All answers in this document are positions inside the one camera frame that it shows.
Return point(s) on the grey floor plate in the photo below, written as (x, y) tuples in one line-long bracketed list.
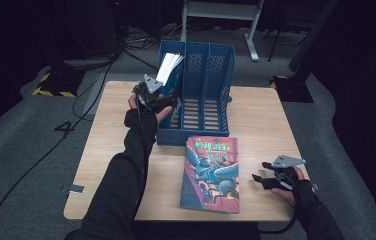
[(89, 62)]

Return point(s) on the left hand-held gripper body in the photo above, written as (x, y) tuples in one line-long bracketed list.
[(151, 91)]

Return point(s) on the blue book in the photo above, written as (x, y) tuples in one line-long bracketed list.
[(169, 66)]

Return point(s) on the blue plastic file rack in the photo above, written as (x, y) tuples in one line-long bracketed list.
[(206, 93)]

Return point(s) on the grey tape piece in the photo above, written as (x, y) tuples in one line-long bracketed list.
[(315, 187), (75, 189)]

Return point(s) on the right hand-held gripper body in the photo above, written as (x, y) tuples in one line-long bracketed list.
[(284, 173)]

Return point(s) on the black yellow striped base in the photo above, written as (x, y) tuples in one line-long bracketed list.
[(292, 90), (59, 83)]

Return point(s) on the red book with winged creature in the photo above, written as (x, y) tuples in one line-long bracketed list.
[(211, 173)]

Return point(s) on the thin black stand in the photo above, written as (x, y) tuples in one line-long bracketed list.
[(275, 43)]

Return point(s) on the white metal stand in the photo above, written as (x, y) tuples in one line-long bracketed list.
[(222, 11)]

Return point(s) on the person's left hand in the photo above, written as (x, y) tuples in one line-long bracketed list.
[(141, 121)]

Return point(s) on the person's right hand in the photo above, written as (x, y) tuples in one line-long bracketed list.
[(304, 193)]

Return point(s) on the black pole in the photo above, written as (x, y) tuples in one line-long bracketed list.
[(312, 33)]

